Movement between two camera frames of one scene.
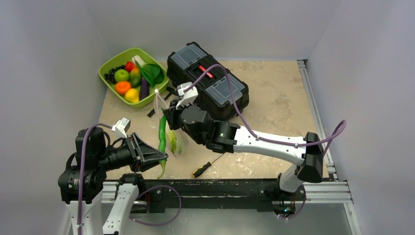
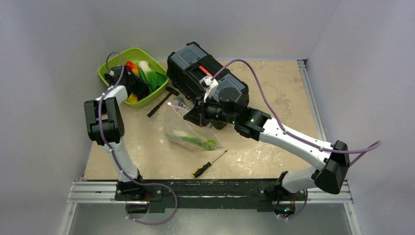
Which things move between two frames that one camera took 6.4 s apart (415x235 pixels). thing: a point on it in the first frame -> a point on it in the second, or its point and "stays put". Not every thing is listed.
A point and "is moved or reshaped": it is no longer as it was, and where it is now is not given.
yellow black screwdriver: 198,171 stays put
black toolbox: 221,92 stays put
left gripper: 143,155 -> 142,85
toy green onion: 174,144 -> 185,137
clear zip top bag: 176,139 is moved or reshaped
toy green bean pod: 162,140 is moved or reshaped
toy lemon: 132,95 stays put
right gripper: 173,113 -> 197,112
